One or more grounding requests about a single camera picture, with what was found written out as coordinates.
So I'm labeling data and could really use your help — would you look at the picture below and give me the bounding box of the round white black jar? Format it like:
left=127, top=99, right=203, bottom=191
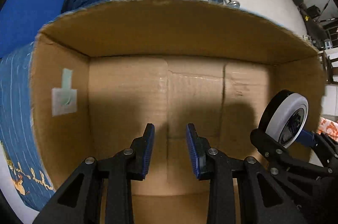
left=258, top=90, right=309, bottom=148

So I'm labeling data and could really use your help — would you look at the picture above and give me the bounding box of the orange patterned cloth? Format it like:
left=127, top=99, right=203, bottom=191
left=317, top=117, right=338, bottom=142

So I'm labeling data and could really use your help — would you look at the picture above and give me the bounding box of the dark wooden chair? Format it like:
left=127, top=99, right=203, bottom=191
left=319, top=51, right=338, bottom=85

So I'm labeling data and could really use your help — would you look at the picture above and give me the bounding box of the open cardboard box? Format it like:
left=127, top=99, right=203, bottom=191
left=30, top=0, right=326, bottom=223

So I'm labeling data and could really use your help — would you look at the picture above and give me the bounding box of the blue striped bed sheet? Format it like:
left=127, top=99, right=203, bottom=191
left=1, top=42, right=55, bottom=211

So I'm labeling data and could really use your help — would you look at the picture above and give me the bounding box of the blue foam cushion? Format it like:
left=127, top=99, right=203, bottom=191
left=0, top=0, right=64, bottom=57

